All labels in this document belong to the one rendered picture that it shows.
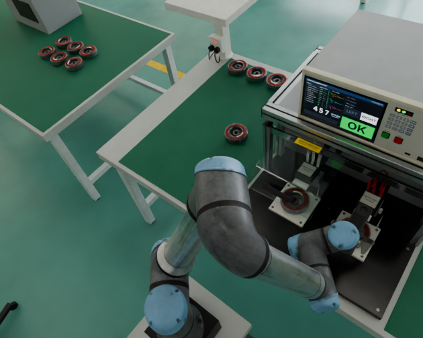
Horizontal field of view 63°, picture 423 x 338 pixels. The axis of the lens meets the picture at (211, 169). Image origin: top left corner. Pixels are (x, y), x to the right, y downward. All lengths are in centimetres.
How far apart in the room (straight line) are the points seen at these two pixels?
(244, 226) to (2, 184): 266
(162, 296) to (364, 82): 83
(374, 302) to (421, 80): 71
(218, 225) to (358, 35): 87
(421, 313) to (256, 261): 81
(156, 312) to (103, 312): 127
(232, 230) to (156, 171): 103
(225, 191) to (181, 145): 104
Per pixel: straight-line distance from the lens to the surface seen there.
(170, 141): 175
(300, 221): 141
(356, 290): 134
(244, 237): 67
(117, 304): 225
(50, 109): 224
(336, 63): 118
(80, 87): 230
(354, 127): 120
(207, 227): 68
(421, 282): 144
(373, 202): 133
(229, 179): 71
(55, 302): 242
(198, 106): 190
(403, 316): 138
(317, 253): 102
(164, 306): 101
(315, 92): 117
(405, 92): 111
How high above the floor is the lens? 201
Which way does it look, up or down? 52 degrees down
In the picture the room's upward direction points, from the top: 12 degrees counter-clockwise
